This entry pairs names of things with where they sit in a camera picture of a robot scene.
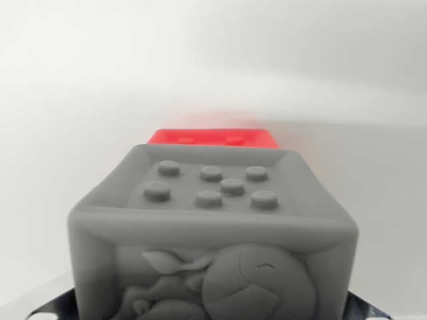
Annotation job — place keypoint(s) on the red embossed rubber cube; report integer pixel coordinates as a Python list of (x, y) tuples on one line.
[(213, 136)]

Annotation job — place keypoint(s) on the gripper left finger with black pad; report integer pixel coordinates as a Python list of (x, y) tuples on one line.
[(50, 305)]

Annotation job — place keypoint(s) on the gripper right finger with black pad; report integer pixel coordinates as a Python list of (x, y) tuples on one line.
[(370, 308)]

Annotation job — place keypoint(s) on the grey embossed rubber cube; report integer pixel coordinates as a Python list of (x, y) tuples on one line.
[(213, 233)]

